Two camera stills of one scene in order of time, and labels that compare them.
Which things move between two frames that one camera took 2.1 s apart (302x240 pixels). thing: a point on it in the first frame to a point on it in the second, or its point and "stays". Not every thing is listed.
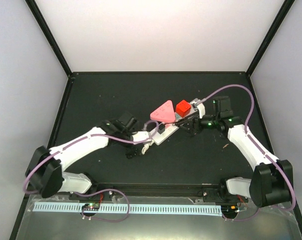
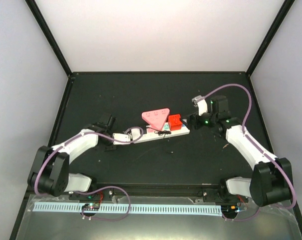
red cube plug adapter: (183, 108) to (175, 123)
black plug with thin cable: (162, 126) to (161, 133)
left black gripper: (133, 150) to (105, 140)
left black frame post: (42, 25) stays
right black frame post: (286, 7) stays
